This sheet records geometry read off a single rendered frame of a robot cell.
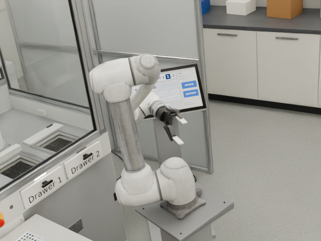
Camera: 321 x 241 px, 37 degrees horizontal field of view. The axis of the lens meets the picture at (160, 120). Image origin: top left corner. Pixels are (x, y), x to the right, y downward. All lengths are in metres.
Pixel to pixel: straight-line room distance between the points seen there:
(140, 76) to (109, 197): 1.25
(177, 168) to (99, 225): 1.01
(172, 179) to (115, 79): 0.59
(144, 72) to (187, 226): 0.80
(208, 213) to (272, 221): 1.25
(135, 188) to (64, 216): 0.72
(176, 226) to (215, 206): 0.24
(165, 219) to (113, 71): 0.82
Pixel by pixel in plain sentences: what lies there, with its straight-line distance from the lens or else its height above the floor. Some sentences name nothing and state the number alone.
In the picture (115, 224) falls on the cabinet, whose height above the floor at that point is 0.27.
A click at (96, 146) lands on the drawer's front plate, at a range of 2.96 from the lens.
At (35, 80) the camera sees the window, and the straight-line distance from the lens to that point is 2.60.
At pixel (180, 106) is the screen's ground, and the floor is 0.99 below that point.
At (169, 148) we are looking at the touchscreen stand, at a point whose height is 0.65.
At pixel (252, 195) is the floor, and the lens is 3.93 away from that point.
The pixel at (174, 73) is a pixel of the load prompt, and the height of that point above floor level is 1.16.
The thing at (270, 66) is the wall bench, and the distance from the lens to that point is 4.99.
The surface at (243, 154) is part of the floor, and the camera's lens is 4.45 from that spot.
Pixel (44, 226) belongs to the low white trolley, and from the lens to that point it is 2.67.
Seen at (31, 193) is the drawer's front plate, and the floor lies 0.89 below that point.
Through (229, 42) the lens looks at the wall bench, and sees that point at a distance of 5.07.
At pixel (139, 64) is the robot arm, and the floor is 1.60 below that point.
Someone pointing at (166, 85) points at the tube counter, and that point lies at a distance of 3.14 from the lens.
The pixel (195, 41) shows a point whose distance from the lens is 3.71.
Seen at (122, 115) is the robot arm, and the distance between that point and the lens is 2.23.
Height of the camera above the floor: 2.33
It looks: 27 degrees down
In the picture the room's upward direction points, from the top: 7 degrees counter-clockwise
